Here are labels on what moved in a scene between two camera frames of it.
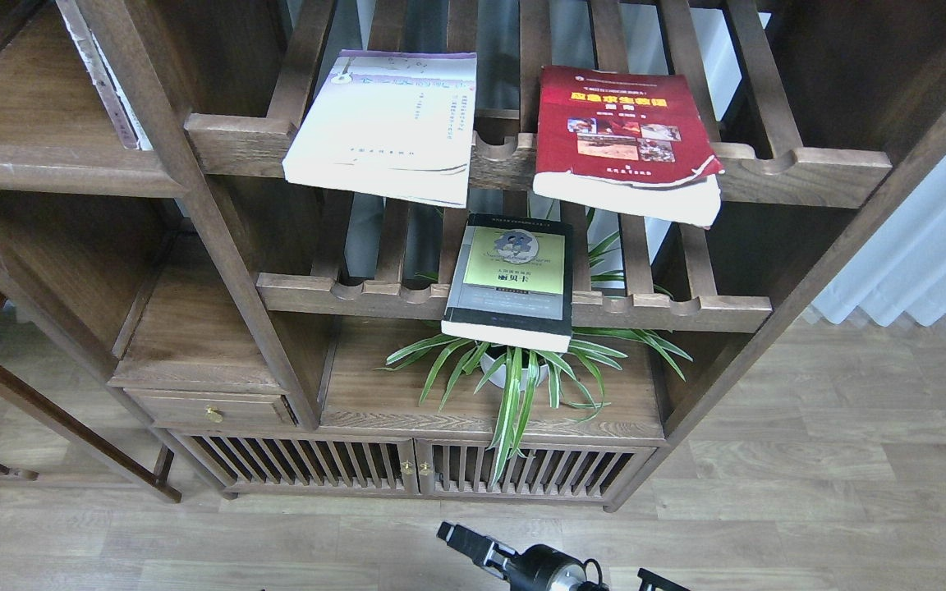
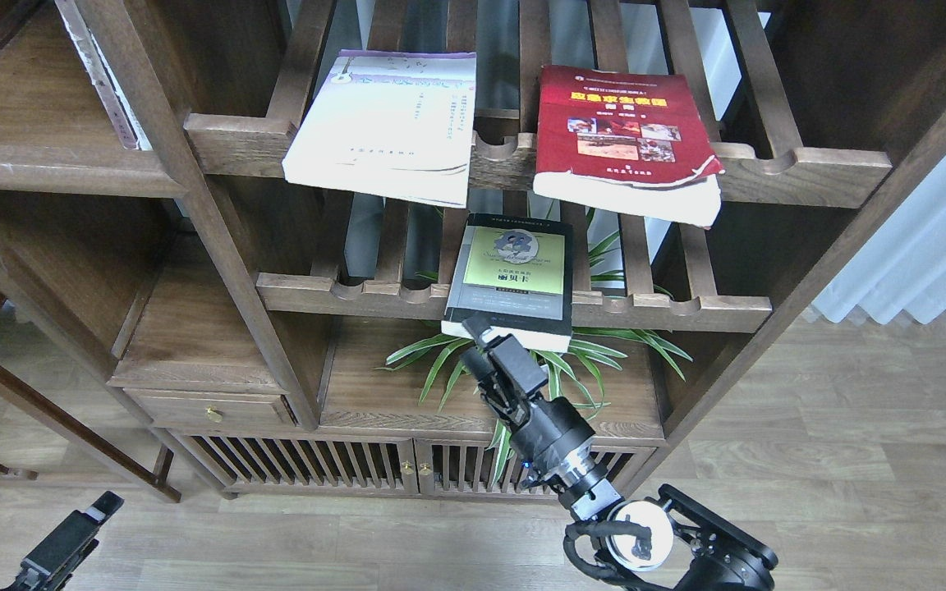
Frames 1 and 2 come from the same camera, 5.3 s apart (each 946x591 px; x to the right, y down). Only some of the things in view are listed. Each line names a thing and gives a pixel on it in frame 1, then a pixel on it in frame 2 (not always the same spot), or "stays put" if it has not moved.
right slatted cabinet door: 556,469 stays put
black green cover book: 512,285 stays put
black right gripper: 532,570 to 542,429
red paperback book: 631,143 stays put
